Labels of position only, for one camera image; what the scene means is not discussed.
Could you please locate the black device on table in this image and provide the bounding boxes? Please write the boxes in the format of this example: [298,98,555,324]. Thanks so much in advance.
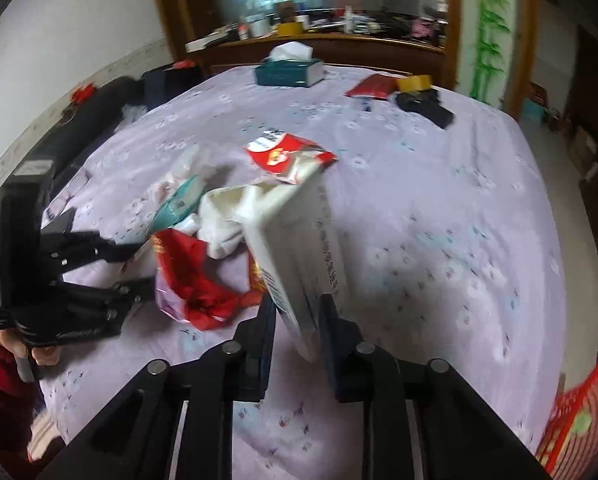
[395,88,454,129]

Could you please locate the yellow tape roll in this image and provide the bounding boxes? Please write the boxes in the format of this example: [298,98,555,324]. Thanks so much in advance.
[396,75,432,93]

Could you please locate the bamboo painted glass panel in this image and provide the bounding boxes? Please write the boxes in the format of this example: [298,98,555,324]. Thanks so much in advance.
[455,0,517,108]

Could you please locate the red white cigarette pack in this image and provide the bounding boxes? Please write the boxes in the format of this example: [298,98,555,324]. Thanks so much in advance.
[244,129,338,184]

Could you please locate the white paper carton box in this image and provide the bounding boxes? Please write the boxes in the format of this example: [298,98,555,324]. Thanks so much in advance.
[199,160,349,362]

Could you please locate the black sofa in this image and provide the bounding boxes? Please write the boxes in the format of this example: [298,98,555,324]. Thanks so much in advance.
[0,75,145,281]

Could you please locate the person's left hand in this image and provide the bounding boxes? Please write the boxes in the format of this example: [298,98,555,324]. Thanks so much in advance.
[0,330,61,366]

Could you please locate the red foil packet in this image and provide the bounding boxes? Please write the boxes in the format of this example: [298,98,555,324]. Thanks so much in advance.
[346,74,399,100]

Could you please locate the lilac floral tablecloth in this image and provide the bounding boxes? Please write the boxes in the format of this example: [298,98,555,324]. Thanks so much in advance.
[41,67,566,479]

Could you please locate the red plastic mesh basket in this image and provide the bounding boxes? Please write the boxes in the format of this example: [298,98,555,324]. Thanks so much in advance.
[535,364,598,479]

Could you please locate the teal tissue box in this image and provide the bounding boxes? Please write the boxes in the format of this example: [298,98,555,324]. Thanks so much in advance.
[254,41,325,88]

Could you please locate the wooden sideboard counter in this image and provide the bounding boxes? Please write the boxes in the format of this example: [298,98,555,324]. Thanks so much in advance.
[186,0,450,86]

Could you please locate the white green mesh cloth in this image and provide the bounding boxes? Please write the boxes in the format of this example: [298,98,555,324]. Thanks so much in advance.
[150,174,208,233]

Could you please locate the red shiny snack wrapper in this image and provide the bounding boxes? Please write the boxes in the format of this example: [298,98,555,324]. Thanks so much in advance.
[151,229,263,332]

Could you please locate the red sleeve forearm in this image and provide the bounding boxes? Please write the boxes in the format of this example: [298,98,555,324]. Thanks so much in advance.
[0,345,37,453]

